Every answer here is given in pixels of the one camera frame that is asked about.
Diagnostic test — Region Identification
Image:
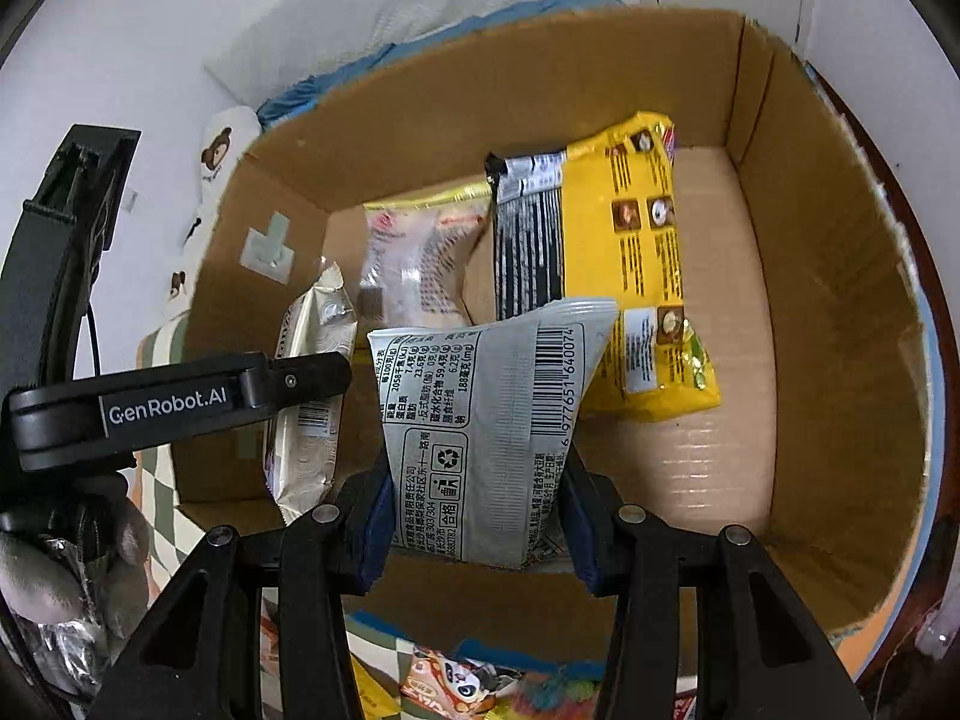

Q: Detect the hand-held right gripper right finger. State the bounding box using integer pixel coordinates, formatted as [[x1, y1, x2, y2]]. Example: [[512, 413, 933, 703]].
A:
[[559, 450, 875, 720]]

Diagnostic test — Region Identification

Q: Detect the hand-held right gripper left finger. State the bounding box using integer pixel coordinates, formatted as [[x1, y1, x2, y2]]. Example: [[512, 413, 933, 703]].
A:
[[86, 454, 398, 720]]

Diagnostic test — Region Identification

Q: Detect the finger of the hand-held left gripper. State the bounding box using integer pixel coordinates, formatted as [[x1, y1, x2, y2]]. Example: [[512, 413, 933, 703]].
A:
[[238, 351, 353, 421]]

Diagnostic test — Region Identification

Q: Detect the silver white snack packet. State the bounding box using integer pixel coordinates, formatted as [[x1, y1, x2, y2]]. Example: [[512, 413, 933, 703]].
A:
[[266, 259, 357, 526]]

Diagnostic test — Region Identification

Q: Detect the grey snack packet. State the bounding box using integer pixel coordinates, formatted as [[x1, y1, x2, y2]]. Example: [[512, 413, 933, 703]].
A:
[[367, 298, 620, 569]]

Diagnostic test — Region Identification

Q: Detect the cardboard box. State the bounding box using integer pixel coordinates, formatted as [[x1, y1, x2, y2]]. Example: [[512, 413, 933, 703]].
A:
[[171, 6, 931, 642]]

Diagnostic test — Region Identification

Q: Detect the colourful candy packet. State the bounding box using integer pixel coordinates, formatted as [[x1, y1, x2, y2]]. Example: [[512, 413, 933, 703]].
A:
[[510, 671, 608, 720]]

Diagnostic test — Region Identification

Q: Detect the small yellow snack packet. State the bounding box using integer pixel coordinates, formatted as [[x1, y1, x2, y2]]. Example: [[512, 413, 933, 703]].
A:
[[349, 652, 402, 720]]

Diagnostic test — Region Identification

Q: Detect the green checkered blanket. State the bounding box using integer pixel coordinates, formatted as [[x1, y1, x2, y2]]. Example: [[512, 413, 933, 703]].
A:
[[135, 311, 702, 720]]

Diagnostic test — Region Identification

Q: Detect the white panda snack packet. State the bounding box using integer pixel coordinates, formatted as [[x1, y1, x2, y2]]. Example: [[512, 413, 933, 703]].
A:
[[401, 649, 518, 720]]

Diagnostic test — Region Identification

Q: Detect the clear pink snack packet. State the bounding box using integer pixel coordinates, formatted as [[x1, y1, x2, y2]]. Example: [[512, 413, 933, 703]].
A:
[[362, 178, 496, 327]]

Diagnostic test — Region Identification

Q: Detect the bear print pillow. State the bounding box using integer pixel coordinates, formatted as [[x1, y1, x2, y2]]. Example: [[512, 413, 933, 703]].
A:
[[163, 106, 263, 316]]

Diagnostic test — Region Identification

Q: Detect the black striped snack packet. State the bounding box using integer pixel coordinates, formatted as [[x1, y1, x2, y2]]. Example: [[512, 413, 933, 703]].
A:
[[484, 152, 567, 323]]

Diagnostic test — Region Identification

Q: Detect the large yellow snack packet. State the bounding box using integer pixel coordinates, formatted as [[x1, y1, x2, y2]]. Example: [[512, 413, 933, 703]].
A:
[[562, 111, 722, 421]]

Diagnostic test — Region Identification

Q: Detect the blue bedsheet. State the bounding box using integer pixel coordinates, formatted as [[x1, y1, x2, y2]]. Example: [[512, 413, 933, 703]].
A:
[[255, 0, 623, 128]]

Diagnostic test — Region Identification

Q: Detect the black cable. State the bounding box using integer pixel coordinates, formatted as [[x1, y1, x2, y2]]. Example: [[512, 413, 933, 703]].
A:
[[84, 296, 104, 377]]

